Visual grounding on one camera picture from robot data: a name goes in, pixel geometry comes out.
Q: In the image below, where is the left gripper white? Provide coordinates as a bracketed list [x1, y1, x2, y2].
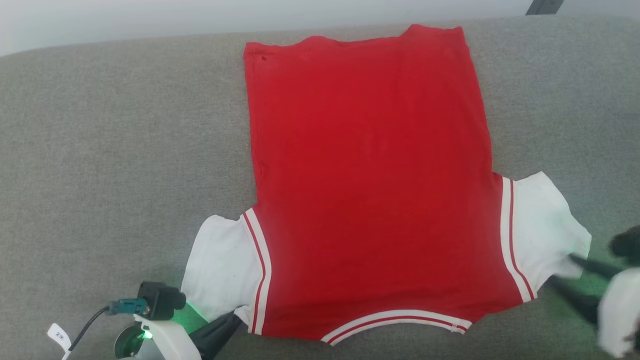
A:
[114, 310, 244, 360]

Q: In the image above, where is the left teal-plug black cable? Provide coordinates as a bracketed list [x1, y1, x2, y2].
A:
[69, 298, 149, 352]

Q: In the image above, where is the red white-sleeved t-shirt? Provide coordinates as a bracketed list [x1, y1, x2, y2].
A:
[181, 24, 593, 347]

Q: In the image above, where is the grey metal pole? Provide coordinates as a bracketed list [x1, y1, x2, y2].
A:
[525, 0, 565, 16]

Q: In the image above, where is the white cable label tag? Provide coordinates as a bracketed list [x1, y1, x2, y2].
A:
[47, 323, 72, 360]

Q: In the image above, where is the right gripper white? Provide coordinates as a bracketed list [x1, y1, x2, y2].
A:
[546, 252, 640, 359]

